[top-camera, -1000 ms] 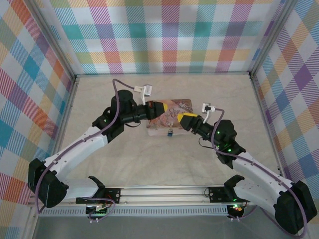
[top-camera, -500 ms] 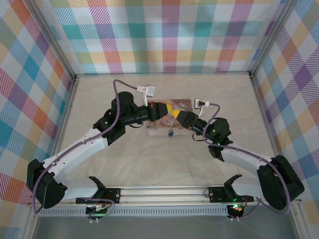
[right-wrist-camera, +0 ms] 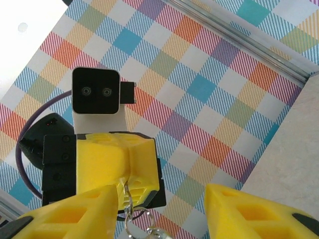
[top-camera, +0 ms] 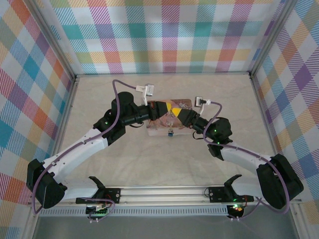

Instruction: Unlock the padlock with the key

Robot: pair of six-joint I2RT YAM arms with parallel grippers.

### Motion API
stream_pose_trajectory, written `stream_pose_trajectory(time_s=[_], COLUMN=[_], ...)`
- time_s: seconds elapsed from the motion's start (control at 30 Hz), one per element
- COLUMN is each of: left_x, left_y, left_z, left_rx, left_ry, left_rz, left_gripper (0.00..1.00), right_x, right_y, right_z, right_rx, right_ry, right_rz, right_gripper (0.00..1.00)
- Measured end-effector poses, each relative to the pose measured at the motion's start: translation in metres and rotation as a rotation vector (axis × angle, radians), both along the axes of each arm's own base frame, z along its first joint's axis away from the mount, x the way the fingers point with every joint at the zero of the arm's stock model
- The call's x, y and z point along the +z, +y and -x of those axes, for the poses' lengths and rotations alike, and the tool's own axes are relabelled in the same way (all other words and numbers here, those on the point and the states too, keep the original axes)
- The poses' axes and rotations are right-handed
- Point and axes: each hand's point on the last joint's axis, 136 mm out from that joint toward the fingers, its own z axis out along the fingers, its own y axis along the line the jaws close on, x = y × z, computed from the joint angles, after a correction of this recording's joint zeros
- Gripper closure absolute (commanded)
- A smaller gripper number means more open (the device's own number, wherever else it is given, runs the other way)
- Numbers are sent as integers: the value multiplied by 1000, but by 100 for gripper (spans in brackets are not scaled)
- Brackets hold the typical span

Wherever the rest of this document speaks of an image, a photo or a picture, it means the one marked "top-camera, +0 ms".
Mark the pink illustrated tin box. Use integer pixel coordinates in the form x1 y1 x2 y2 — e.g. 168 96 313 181
146 98 194 137

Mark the lit right circuit board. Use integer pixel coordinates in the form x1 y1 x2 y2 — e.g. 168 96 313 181
228 203 246 212

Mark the green-lit left circuit board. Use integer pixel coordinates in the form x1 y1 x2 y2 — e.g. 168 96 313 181
86 204 110 215

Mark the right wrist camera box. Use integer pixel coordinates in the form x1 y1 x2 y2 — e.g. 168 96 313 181
194 96 212 115

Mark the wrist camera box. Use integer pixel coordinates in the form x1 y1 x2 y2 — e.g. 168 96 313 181
194 96 212 115
136 84 156 105

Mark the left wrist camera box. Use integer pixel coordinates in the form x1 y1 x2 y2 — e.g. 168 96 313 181
136 84 156 105

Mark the aluminium table edge rail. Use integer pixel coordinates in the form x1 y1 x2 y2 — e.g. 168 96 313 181
74 72 252 78
42 76 81 188
248 74 288 185

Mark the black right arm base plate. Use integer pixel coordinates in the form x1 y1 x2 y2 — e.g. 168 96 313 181
208 186 255 203

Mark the aluminium mounting rail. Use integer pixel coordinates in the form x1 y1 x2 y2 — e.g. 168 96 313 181
27 183 302 207

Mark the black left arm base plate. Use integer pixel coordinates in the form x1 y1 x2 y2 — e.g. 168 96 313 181
75 188 122 204

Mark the grey slotted cable duct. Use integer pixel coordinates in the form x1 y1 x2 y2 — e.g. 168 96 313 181
39 205 229 217

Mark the aluminium corner post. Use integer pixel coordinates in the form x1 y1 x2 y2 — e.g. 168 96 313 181
29 0 77 82
249 0 295 77

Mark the aluminium frame leg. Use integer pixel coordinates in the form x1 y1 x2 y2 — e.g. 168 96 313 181
289 203 309 239
22 206 42 239

